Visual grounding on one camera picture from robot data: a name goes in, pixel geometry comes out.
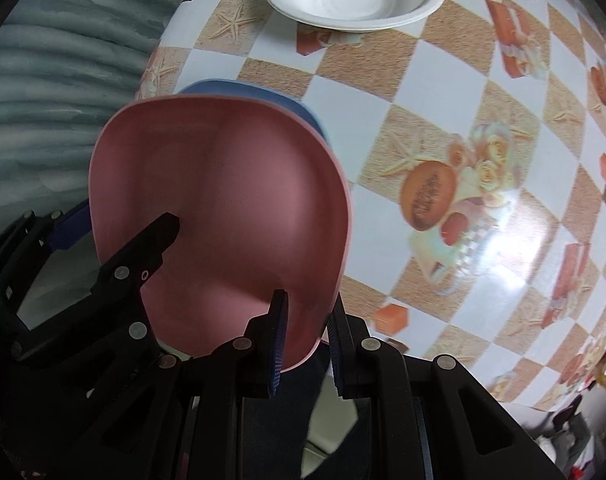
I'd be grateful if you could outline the grey-green ribbed cloth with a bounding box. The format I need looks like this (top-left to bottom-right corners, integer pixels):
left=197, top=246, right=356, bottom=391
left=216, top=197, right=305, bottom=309
left=0, top=0, right=209, bottom=251

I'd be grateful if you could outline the blue plate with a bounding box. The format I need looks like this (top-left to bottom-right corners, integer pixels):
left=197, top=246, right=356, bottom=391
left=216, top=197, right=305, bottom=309
left=175, top=78, right=334, bottom=148

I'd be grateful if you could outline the pink plate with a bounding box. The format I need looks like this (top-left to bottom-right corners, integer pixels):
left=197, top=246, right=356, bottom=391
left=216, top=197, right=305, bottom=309
left=88, top=94, right=354, bottom=373

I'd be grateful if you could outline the checkered printed tablecloth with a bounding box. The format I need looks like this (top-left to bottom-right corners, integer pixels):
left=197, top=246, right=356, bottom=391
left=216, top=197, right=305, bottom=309
left=133, top=0, right=606, bottom=406

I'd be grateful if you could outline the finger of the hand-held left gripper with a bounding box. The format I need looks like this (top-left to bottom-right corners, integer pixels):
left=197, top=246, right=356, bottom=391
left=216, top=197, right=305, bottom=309
left=0, top=199, right=94, bottom=347
left=17, top=212, right=180, bottom=377

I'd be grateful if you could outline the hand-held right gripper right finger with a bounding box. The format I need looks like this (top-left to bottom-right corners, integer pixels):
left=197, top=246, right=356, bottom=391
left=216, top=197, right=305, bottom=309
left=327, top=299, right=566, bottom=480

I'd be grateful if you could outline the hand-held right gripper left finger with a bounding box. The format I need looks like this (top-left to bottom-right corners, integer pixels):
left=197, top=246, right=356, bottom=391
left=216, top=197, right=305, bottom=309
left=83, top=289, right=290, bottom=480

